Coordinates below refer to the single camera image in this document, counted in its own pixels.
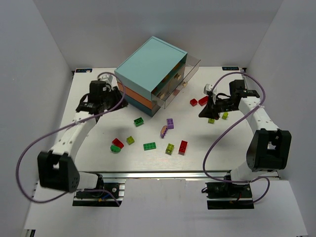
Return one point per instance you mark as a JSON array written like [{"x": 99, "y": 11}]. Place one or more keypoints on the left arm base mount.
[{"x": 108, "y": 193}]

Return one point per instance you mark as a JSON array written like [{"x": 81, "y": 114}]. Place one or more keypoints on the blue label sticker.
[
  {"x": 88, "y": 70},
  {"x": 230, "y": 68}
]

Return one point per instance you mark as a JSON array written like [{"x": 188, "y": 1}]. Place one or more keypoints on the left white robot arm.
[{"x": 57, "y": 169}]

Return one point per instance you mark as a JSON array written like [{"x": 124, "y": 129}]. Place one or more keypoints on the green 2x4 lego brick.
[{"x": 149, "y": 146}]

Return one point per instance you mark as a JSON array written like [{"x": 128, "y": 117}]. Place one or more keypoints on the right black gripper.
[{"x": 213, "y": 106}]

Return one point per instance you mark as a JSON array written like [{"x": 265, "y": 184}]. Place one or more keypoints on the dark green 2x2 lego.
[{"x": 139, "y": 121}]

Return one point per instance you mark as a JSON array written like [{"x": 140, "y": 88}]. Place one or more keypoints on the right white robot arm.
[{"x": 269, "y": 148}]

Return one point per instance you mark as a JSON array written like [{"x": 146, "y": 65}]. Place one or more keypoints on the small red lego brick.
[{"x": 193, "y": 102}]

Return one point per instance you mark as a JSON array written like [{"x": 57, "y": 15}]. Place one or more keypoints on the purple curved patterned lego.
[{"x": 163, "y": 131}]

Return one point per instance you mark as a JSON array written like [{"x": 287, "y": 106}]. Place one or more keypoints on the lime 2x3 lego right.
[{"x": 210, "y": 120}]

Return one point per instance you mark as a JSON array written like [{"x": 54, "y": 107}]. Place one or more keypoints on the lime 2x2 lego left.
[{"x": 130, "y": 140}]

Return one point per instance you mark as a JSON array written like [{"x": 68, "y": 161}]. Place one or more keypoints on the green rounded lego piece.
[{"x": 115, "y": 149}]

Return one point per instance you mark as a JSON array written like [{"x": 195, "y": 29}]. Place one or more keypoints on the teal orange drawer cabinet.
[{"x": 144, "y": 69}]

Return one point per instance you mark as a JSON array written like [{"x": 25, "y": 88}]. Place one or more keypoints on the wrist white camera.
[
  {"x": 208, "y": 89},
  {"x": 107, "y": 78}
]

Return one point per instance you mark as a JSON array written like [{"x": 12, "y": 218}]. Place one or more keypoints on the lime patterned lego centre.
[{"x": 169, "y": 149}]

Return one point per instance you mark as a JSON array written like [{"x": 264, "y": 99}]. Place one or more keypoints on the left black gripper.
[{"x": 114, "y": 96}]

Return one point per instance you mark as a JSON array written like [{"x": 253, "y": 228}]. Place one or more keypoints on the red long lego brick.
[{"x": 203, "y": 101}]

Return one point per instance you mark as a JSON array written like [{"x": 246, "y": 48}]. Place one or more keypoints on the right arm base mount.
[{"x": 222, "y": 194}]

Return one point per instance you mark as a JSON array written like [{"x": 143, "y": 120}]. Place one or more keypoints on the red 2x3 lego brick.
[{"x": 183, "y": 147}]

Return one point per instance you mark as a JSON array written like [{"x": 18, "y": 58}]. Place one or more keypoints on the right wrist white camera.
[{"x": 208, "y": 89}]

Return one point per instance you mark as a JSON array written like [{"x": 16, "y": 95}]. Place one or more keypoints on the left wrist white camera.
[{"x": 107, "y": 78}]

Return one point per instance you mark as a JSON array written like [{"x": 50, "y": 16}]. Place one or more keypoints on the red curved lego piece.
[{"x": 118, "y": 143}]

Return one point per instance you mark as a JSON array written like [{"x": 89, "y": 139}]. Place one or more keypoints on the right blue label sticker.
[{"x": 230, "y": 68}]

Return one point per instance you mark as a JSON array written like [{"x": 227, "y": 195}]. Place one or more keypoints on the small lime lego right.
[{"x": 225, "y": 115}]

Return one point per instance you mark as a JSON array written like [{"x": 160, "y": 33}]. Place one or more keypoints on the left blue label sticker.
[{"x": 88, "y": 70}]

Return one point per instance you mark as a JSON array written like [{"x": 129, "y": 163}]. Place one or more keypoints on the purple 2x3 lego brick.
[{"x": 170, "y": 123}]

